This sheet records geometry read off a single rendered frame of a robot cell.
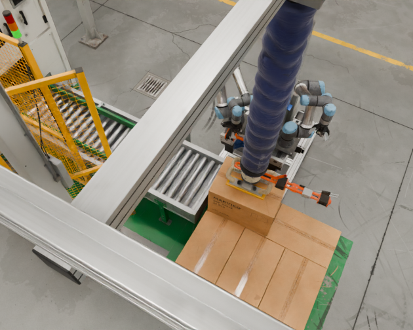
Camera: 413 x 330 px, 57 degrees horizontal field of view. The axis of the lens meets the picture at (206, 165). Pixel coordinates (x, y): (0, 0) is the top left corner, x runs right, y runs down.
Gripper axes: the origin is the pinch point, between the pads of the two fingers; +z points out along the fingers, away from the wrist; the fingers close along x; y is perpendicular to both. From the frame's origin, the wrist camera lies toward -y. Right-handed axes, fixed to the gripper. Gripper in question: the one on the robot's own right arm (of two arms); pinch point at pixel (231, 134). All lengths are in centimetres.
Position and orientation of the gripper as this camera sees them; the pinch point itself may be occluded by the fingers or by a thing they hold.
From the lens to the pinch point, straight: 332.5
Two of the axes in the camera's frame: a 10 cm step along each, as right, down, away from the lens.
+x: 4.2, -7.6, 4.9
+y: 9.1, 3.6, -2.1
